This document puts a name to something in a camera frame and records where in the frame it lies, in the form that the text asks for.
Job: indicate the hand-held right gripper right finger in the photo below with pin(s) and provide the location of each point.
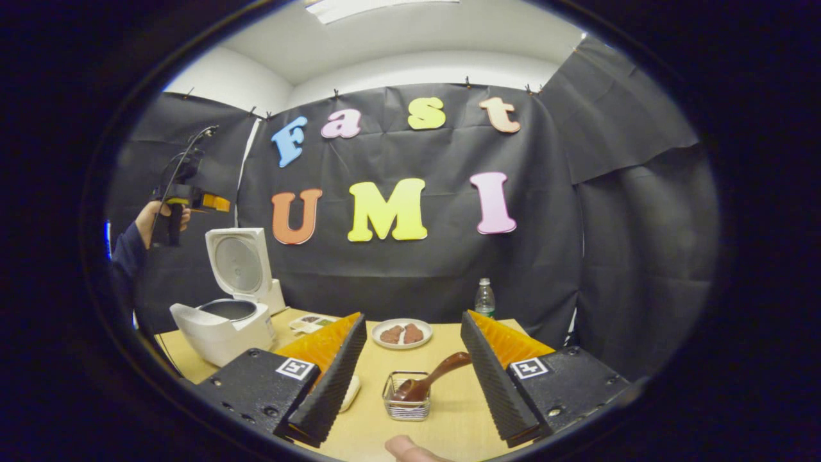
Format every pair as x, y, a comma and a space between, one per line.
494, 378

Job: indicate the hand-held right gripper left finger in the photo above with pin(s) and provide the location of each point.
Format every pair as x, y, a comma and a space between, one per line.
333, 385

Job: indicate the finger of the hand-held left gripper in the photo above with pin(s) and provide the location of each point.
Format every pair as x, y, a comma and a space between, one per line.
217, 203

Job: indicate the brown wooden spoon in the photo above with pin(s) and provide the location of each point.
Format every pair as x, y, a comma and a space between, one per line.
442, 369

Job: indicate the white rice cooker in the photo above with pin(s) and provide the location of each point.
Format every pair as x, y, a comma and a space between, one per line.
221, 337

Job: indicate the white divided seasoning tray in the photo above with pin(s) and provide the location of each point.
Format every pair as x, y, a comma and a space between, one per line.
308, 324

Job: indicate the brown meat piece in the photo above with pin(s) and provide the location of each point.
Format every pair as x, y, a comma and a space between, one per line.
391, 334
413, 333

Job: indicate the plastic water bottle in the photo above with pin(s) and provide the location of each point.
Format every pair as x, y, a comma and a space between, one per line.
485, 301

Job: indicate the white plate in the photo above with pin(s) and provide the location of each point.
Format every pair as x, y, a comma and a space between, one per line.
426, 337

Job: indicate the white toaster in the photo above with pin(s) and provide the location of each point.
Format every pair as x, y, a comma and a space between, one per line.
278, 298

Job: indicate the black backdrop cloth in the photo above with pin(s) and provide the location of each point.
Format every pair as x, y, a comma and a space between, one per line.
545, 244

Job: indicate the large ceiling light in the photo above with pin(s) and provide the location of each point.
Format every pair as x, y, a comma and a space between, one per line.
378, 9

